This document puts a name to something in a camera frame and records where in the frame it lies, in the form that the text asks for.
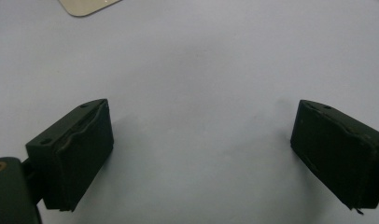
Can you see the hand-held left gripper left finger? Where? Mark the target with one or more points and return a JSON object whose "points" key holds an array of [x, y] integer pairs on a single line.
{"points": [[78, 155]]}

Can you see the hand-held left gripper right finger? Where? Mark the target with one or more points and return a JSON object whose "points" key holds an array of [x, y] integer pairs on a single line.
{"points": [[340, 152]]}

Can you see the beige expandable book rack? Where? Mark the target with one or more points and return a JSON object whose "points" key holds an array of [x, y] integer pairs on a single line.
{"points": [[85, 7]]}

